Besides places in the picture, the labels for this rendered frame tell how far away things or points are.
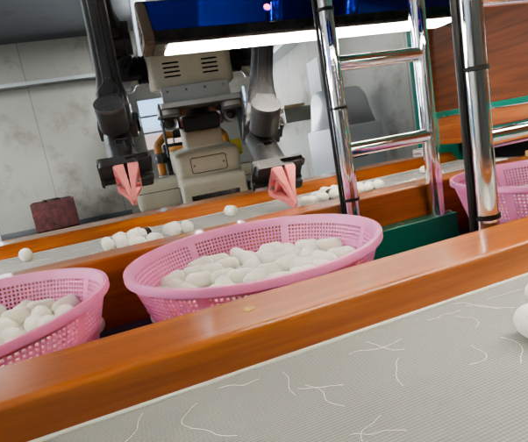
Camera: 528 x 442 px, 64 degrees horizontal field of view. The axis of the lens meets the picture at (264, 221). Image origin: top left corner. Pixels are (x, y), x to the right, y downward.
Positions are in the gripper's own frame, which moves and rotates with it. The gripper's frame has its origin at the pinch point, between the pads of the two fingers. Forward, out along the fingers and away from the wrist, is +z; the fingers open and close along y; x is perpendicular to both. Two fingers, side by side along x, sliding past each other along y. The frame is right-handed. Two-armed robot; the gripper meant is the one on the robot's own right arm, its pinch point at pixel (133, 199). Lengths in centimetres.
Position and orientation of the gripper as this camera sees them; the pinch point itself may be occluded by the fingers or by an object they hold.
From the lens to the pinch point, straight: 81.5
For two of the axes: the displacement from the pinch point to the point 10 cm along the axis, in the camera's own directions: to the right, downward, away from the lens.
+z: 3.6, 7.2, -5.9
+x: -0.9, 6.6, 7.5
